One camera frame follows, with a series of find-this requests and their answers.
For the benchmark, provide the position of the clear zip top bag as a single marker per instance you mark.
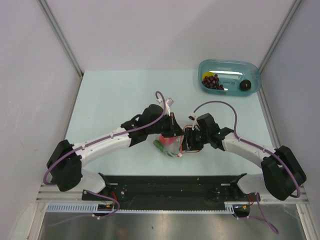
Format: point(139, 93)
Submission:
point(175, 147)

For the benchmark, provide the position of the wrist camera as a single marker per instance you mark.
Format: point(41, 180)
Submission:
point(207, 124)
point(168, 103)

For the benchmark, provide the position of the aluminium frame post right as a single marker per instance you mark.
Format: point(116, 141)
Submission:
point(279, 34)

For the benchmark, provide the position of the dark brown fake fruit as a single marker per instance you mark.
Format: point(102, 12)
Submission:
point(245, 85)

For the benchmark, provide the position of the teal plastic tub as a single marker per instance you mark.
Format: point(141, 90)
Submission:
point(230, 74)

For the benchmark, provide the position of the aluminium frame post left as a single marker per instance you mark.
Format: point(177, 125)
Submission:
point(50, 17)

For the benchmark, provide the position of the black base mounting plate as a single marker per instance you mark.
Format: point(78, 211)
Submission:
point(171, 193)

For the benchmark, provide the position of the dark fake grapes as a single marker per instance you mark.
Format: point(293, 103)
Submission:
point(212, 82)

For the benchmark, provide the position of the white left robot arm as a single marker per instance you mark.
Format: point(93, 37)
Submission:
point(67, 162)

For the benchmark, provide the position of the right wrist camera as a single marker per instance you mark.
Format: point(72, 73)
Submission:
point(207, 124)

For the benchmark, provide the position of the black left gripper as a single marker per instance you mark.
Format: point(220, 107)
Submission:
point(174, 129)

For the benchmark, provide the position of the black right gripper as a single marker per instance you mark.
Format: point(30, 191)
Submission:
point(188, 139)

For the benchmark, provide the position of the white slotted cable duct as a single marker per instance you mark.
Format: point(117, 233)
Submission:
point(97, 208)

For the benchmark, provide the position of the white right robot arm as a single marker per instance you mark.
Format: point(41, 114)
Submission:
point(281, 174)

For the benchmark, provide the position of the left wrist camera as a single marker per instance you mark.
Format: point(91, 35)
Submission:
point(168, 103)

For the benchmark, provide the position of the red fake tomato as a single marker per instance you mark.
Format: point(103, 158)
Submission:
point(166, 141)

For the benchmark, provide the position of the green fake vegetable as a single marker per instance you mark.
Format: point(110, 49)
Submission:
point(162, 148)

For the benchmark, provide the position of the aluminium frame post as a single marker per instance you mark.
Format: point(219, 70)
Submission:
point(50, 17)
point(279, 34)

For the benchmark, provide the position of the yellow fake lemon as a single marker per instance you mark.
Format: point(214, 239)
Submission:
point(208, 74)

